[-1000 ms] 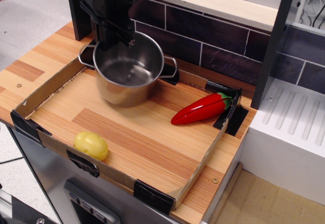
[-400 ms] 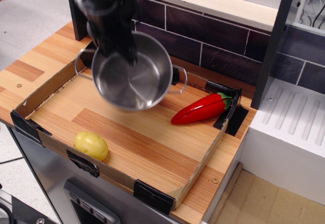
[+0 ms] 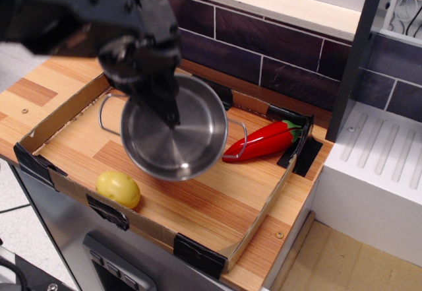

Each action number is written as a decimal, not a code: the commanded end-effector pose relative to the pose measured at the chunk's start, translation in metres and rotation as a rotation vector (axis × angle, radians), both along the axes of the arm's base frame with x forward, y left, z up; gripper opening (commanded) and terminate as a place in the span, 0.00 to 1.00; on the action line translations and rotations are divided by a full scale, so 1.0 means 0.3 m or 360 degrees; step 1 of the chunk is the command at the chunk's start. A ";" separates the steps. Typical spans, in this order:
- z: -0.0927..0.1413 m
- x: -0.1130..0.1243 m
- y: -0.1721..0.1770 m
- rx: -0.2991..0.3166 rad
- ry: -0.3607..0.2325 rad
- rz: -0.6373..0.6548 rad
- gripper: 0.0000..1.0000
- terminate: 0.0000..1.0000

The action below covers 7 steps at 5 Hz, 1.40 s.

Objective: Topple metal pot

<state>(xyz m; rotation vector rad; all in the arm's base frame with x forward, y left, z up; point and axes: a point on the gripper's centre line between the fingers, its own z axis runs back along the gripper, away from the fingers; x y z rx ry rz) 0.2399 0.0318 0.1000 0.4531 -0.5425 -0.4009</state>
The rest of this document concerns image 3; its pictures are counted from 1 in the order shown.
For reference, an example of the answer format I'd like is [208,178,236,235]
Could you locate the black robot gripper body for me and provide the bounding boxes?
[1,0,181,99]

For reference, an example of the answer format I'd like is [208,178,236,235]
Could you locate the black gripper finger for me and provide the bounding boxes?
[129,69,180,129]

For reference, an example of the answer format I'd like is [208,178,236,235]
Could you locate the stainless steel pot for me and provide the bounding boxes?
[116,75,231,181]

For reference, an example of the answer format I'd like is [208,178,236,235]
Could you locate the cardboard fence with black tape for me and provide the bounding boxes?
[15,75,328,284]

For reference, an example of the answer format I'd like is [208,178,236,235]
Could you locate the yellow toy potato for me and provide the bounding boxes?
[96,171,141,209]

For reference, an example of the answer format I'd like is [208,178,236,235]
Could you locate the red toy chili pepper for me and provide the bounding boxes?
[222,120,303,162]

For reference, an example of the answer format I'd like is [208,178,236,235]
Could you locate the grey toy oven front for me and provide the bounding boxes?
[9,164,264,291]

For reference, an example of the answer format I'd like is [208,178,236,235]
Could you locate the white toy sink drainboard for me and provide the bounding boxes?
[312,103,421,266]

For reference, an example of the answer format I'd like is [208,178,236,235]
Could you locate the black cable on floor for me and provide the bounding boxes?
[0,203,31,213]

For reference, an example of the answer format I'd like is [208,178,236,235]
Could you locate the dark grey vertical post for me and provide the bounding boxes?
[326,0,390,142]

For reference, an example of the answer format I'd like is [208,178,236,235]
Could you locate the white cables in background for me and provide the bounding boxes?
[383,0,422,39]

